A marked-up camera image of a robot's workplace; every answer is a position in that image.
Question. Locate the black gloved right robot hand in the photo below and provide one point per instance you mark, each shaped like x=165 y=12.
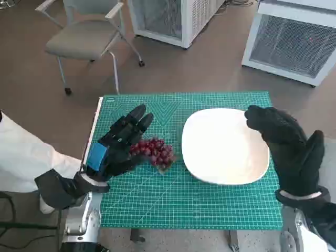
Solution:
x=291 y=152

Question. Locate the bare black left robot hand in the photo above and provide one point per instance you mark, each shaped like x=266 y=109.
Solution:
x=118 y=155

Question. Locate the red toy grape bunch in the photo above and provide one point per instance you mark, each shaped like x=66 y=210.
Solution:
x=155 y=151

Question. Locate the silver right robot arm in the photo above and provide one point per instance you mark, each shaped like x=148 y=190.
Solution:
x=291 y=223

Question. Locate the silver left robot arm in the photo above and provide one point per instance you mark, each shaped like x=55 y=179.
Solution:
x=81 y=223

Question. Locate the white square plate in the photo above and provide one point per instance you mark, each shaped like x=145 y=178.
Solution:
x=223 y=147

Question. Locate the green cutting mat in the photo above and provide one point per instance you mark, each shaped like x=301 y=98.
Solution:
x=170 y=199

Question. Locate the white mesh cabinet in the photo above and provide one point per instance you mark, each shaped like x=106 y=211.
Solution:
x=170 y=18
x=288 y=44

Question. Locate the grey chair with armrests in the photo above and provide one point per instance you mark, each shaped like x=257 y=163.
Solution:
x=78 y=39

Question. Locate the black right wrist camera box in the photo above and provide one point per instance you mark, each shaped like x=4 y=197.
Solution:
x=323 y=215

